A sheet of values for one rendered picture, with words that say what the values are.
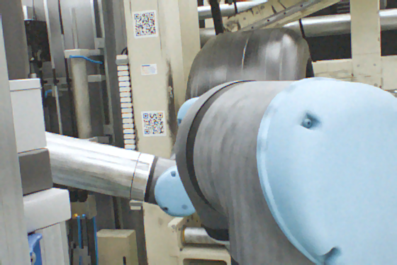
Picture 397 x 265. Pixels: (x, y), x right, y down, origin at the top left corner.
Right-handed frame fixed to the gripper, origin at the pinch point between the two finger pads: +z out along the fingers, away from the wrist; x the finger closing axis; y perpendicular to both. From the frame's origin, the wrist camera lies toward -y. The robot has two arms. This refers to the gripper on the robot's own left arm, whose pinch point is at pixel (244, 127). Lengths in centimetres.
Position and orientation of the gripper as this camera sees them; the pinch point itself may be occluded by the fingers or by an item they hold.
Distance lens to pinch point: 119.0
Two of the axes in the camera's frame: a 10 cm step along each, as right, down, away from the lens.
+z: 3.1, -0.2, 9.5
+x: -9.5, 0.3, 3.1
